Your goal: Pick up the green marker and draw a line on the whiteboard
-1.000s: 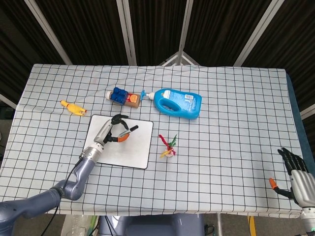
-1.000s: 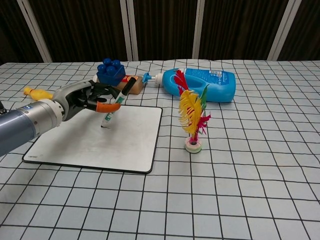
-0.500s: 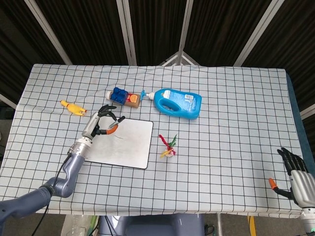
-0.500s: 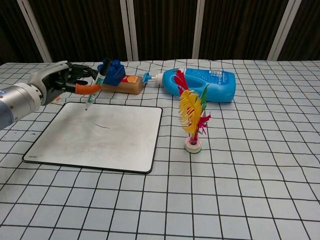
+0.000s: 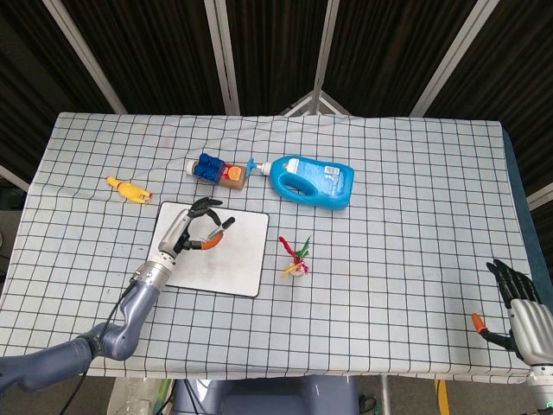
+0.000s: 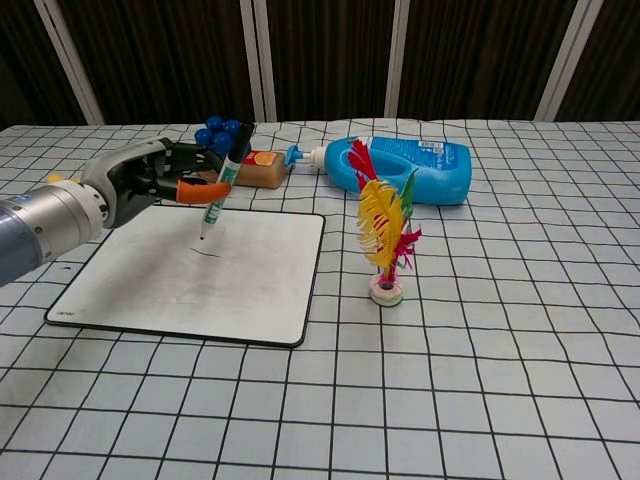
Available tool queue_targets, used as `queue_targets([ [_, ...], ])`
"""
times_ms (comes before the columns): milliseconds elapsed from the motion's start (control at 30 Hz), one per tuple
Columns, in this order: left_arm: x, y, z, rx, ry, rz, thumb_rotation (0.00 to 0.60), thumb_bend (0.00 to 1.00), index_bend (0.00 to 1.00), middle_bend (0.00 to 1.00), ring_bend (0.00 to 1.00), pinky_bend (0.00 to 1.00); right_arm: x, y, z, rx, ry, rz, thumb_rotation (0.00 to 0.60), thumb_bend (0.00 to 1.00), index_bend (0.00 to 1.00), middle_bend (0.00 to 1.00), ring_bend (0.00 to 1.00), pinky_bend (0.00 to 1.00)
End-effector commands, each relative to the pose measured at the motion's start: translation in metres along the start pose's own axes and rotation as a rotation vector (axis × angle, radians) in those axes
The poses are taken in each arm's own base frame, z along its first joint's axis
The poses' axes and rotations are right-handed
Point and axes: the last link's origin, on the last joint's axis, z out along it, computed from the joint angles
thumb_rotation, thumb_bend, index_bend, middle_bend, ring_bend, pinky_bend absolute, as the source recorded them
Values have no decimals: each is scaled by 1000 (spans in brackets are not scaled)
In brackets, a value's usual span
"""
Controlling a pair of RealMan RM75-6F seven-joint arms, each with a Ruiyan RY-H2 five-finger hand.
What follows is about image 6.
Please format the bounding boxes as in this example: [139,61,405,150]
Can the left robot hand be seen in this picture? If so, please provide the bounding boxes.
[81,138,235,231]

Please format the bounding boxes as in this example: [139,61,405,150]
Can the green whiteboard marker black cap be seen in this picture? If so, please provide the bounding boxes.
[197,120,256,243]

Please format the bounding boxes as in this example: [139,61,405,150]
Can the blue studded building block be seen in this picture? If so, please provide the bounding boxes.
[194,115,247,154]

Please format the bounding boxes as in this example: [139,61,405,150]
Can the dark slatted partition panel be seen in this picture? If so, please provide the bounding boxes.
[264,0,402,123]
[396,0,577,122]
[56,0,265,126]
[553,0,640,123]
[0,0,87,130]

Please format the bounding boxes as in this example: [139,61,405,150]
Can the brown drink bottle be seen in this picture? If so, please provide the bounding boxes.
[199,148,288,192]

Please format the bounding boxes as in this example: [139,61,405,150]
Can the white dry-erase board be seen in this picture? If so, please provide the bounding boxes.
[43,203,328,350]

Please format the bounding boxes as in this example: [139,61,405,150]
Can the colourful feather shuttlecock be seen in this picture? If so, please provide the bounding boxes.
[346,138,424,309]

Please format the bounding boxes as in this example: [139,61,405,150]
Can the blue detergent bottle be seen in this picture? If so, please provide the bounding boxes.
[285,134,474,208]

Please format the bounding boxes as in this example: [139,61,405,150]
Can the grid-pattern tablecloth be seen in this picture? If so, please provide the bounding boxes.
[0,116,640,480]

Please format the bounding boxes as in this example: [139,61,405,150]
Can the white partition frame post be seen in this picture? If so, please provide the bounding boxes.
[536,0,592,122]
[238,0,279,124]
[383,0,419,121]
[33,0,105,127]

